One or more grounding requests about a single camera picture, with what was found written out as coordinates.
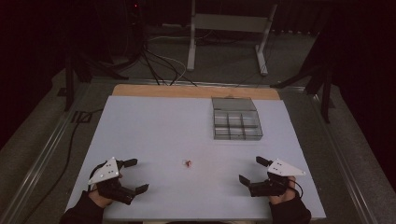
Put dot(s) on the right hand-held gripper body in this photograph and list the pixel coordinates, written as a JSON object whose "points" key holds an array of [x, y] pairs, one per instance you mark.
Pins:
{"points": [[275, 180]]}

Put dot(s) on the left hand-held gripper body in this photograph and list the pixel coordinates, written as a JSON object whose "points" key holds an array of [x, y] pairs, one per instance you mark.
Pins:
{"points": [[109, 179]]}

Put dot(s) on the clear plastic compartment box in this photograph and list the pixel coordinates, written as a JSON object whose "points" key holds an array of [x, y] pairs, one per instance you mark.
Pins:
{"points": [[235, 118]]}

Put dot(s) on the small red earring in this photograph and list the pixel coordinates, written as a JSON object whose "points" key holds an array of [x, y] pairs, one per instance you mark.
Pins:
{"points": [[187, 163]]}

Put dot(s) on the person's right hand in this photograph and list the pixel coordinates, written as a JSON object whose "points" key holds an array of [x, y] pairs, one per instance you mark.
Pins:
{"points": [[285, 194]]}

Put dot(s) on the person's left hand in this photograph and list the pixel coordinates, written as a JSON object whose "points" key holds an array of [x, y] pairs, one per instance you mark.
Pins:
{"points": [[101, 197]]}

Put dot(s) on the white table mat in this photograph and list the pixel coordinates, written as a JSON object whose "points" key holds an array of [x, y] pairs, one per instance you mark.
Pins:
{"points": [[193, 155]]}

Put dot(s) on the black stand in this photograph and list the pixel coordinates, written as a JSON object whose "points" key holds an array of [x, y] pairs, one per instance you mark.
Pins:
{"points": [[314, 81], [81, 68]]}

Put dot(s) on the metal floor rail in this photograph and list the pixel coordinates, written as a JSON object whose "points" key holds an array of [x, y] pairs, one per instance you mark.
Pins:
{"points": [[342, 155], [40, 155]]}

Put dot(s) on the white metal desk frame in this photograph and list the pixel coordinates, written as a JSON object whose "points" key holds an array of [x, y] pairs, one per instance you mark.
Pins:
{"points": [[229, 34]]}

